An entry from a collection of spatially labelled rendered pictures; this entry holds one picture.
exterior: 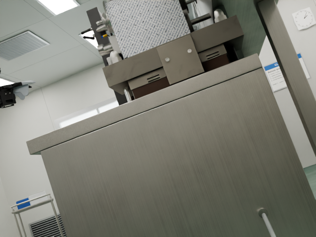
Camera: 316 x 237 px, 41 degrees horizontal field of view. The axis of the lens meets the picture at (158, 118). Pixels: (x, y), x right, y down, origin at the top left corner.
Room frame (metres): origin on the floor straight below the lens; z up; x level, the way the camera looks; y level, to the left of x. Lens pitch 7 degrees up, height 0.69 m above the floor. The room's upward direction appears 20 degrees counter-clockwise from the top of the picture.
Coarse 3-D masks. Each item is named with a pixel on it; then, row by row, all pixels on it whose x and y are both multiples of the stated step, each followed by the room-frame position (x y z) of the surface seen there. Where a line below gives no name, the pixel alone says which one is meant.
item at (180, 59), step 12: (168, 48) 1.13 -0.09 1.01; (180, 48) 1.13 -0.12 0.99; (192, 48) 1.12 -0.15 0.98; (168, 60) 1.13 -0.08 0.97; (180, 60) 1.13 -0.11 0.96; (192, 60) 1.13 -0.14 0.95; (168, 72) 1.13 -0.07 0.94; (180, 72) 1.13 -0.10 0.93; (192, 72) 1.13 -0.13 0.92; (204, 72) 1.14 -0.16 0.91
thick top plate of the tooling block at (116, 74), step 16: (192, 32) 1.14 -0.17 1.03; (208, 32) 1.14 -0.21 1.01; (224, 32) 1.13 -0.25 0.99; (240, 32) 1.13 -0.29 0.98; (208, 48) 1.14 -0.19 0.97; (240, 48) 1.28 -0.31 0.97; (112, 64) 1.17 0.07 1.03; (128, 64) 1.17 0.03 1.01; (144, 64) 1.16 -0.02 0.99; (160, 64) 1.16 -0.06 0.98; (112, 80) 1.17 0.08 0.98; (128, 80) 1.18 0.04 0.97
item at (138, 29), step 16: (160, 0) 1.34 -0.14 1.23; (176, 0) 1.34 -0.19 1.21; (112, 16) 1.36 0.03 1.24; (128, 16) 1.36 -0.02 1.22; (144, 16) 1.35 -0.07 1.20; (160, 16) 1.35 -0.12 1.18; (176, 16) 1.34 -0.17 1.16; (128, 32) 1.36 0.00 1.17; (144, 32) 1.35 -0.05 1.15; (160, 32) 1.35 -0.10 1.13; (176, 32) 1.34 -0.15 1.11; (128, 48) 1.36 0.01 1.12; (144, 48) 1.36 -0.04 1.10
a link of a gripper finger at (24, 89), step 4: (28, 80) 1.69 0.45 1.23; (24, 84) 1.68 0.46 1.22; (28, 84) 1.69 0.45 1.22; (16, 88) 1.68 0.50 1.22; (20, 88) 1.68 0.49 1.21; (24, 88) 1.69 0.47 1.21; (28, 88) 1.69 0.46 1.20; (16, 92) 1.68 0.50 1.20; (20, 92) 1.69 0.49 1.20; (24, 92) 1.69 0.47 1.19; (28, 92) 1.69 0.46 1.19
